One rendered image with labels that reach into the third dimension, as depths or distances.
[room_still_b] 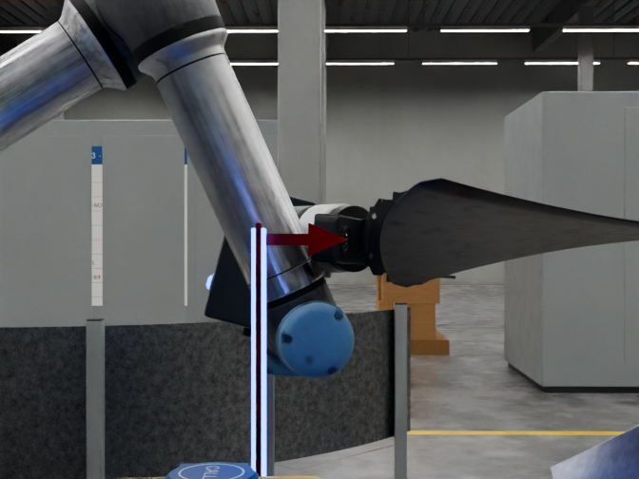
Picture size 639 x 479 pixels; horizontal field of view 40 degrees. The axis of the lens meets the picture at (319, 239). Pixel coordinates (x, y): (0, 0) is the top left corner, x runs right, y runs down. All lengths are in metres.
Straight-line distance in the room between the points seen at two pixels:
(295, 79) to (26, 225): 2.82
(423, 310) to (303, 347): 7.90
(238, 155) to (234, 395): 1.62
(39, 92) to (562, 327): 6.03
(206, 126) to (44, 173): 6.10
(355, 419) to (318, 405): 0.16
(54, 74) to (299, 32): 4.05
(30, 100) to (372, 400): 1.91
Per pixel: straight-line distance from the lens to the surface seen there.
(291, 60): 4.97
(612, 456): 0.69
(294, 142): 4.91
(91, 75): 1.00
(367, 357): 2.69
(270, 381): 1.16
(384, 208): 0.86
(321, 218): 0.82
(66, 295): 6.89
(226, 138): 0.85
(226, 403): 2.42
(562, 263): 6.78
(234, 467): 0.40
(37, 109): 1.00
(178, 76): 0.86
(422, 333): 8.76
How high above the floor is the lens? 1.18
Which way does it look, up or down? level
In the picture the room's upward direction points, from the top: straight up
